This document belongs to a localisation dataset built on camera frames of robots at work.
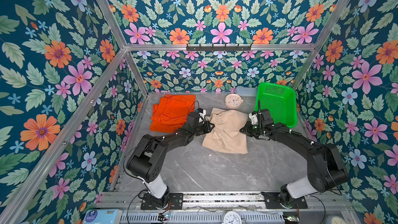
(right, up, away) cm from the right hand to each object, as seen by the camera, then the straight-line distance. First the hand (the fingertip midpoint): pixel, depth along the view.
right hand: (239, 129), depth 89 cm
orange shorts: (-44, +9, +16) cm, 48 cm away
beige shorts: (-8, -3, -2) cm, 9 cm away
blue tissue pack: (-64, -35, -23) cm, 76 cm away
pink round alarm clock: (0, +17, +23) cm, 28 cm away
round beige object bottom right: (+38, -36, -23) cm, 57 cm away
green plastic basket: (+35, +18, +26) cm, 48 cm away
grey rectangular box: (+10, +23, +26) cm, 36 cm away
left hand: (-13, +4, -1) cm, 14 cm away
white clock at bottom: (-8, -36, -22) cm, 43 cm away
